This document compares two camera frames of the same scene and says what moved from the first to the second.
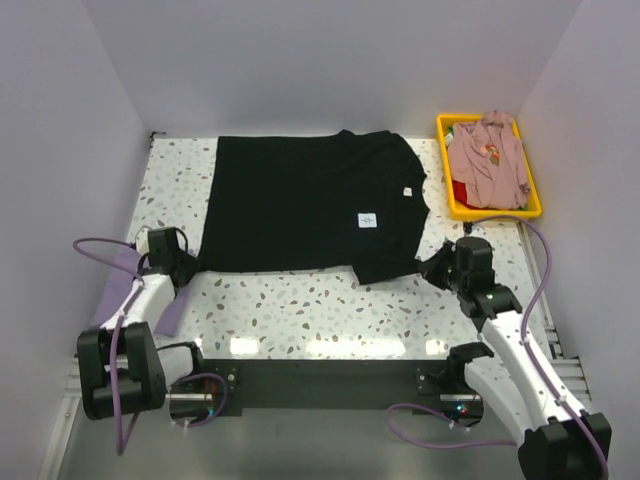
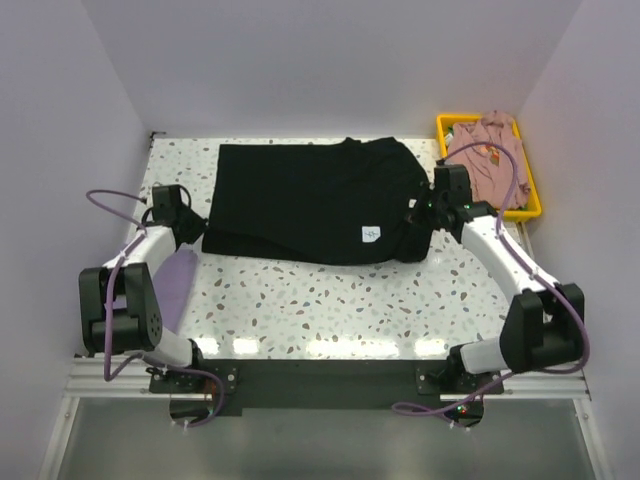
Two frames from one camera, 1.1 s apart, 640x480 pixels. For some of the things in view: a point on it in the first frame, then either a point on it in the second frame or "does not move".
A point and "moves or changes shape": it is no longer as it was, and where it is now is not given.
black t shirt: x=350 y=200 moves or changes shape
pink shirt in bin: x=490 y=161 does not move
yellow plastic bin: x=459 y=211 does not move
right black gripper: x=429 y=268 to x=435 y=226
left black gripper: x=192 y=265 to x=198 y=228
